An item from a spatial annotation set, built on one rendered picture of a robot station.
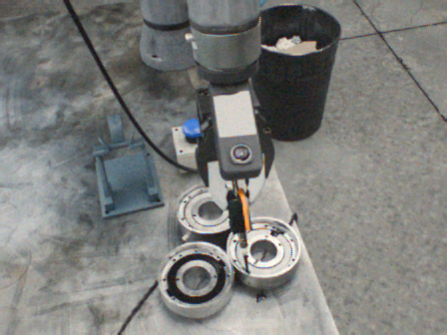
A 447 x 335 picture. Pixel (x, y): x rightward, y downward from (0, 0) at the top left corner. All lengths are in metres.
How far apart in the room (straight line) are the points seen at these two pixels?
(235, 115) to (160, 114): 0.48
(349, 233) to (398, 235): 0.16
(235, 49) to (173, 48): 0.58
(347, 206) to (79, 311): 1.30
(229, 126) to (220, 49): 0.08
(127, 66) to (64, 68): 0.13
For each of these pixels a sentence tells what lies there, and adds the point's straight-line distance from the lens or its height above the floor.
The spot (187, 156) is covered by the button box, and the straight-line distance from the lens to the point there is 0.91.
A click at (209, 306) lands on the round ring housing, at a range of 0.73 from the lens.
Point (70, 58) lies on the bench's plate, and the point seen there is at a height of 0.80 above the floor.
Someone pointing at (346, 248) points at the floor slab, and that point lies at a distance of 1.84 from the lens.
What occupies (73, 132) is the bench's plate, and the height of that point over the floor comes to 0.80.
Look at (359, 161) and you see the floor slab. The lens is 2.11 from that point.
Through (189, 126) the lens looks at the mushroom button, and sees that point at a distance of 0.91.
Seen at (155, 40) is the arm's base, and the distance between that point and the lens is 1.16.
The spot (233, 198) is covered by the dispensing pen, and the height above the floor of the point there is 0.94.
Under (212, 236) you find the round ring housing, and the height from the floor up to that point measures 0.83.
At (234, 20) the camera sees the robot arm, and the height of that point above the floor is 1.19.
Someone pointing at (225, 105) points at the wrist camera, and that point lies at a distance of 0.59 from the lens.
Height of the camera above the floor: 1.47
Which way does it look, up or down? 46 degrees down
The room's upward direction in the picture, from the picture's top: 4 degrees counter-clockwise
